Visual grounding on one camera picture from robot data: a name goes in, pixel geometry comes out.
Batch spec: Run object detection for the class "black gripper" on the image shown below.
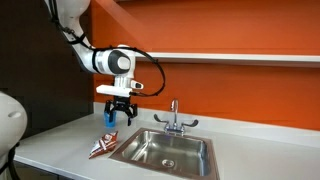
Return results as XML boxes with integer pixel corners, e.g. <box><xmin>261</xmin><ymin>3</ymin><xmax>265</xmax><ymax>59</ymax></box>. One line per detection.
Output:
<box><xmin>103</xmin><ymin>95</ymin><xmax>139</xmax><ymax>127</ymax></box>

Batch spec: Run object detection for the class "red snack packet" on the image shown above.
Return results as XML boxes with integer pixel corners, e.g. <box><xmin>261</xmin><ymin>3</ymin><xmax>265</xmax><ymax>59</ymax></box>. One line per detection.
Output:
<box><xmin>88</xmin><ymin>130</ymin><xmax>120</xmax><ymax>160</ymax></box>

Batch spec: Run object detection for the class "stainless steel sink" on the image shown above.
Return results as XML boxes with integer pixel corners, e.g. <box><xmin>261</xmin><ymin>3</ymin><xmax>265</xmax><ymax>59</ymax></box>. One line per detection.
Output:
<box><xmin>109</xmin><ymin>127</ymin><xmax>221</xmax><ymax>180</ymax></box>

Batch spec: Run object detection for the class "chrome sink faucet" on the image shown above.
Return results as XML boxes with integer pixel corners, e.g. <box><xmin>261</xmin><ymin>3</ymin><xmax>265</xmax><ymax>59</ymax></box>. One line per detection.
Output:
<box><xmin>153</xmin><ymin>98</ymin><xmax>200</xmax><ymax>136</ymax></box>

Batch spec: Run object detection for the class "blue plastic cup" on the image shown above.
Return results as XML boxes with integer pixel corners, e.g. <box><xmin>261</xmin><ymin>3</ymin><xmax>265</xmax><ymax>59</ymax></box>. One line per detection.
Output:
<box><xmin>103</xmin><ymin>110</ymin><xmax>118</xmax><ymax>129</ymax></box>

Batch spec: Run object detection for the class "dark brown cabinet panel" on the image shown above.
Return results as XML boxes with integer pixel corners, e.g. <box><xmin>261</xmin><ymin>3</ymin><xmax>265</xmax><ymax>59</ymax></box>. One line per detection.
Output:
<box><xmin>0</xmin><ymin>0</ymin><xmax>95</xmax><ymax>136</ymax></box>

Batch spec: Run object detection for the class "black base cable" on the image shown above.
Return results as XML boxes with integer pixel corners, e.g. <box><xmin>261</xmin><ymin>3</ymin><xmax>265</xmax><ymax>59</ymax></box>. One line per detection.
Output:
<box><xmin>0</xmin><ymin>142</ymin><xmax>22</xmax><ymax>180</ymax></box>

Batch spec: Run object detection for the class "white wall shelf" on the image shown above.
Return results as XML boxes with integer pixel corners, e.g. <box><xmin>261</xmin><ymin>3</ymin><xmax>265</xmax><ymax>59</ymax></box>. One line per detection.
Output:
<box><xmin>134</xmin><ymin>51</ymin><xmax>320</xmax><ymax>69</ymax></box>

